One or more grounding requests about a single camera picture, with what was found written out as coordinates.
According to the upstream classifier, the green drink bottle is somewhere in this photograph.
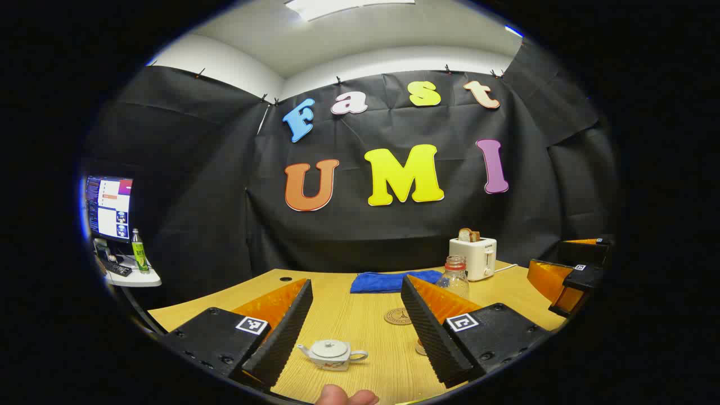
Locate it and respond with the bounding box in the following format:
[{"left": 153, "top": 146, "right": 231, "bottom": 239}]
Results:
[{"left": 131, "top": 228, "right": 150, "bottom": 274}]

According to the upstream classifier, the white toaster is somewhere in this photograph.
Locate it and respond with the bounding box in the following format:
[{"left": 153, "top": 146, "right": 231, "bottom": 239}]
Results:
[{"left": 449, "top": 237, "right": 498, "bottom": 282}]

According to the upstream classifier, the blue towel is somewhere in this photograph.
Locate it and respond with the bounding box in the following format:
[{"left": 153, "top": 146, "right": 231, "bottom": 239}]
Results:
[{"left": 350, "top": 270, "right": 444, "bottom": 294}]

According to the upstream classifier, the ceiling light panel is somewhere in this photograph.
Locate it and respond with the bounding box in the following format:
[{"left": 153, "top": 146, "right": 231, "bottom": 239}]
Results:
[{"left": 284, "top": 0, "right": 417, "bottom": 22}]

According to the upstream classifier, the clear plastic water bottle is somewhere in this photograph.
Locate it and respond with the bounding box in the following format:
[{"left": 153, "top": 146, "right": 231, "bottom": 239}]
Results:
[{"left": 436, "top": 255, "right": 470, "bottom": 299}]

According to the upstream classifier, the white side table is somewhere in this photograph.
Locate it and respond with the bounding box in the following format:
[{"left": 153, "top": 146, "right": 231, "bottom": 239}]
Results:
[{"left": 96, "top": 239, "right": 163, "bottom": 289}]

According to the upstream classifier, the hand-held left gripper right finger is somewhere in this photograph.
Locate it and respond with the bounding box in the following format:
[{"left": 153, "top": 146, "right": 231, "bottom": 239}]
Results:
[{"left": 400, "top": 274, "right": 553, "bottom": 389}]

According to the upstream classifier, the computer monitor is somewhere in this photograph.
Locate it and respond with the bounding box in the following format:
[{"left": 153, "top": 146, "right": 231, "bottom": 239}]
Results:
[{"left": 84, "top": 175, "right": 134, "bottom": 244}]

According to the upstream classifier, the white ceramic teacup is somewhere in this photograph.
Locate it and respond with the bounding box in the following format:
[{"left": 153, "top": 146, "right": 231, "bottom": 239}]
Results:
[{"left": 297, "top": 339, "right": 370, "bottom": 372}]

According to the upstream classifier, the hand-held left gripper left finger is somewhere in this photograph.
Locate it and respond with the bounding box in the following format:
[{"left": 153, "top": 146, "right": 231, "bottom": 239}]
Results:
[{"left": 160, "top": 278, "right": 314, "bottom": 390}]

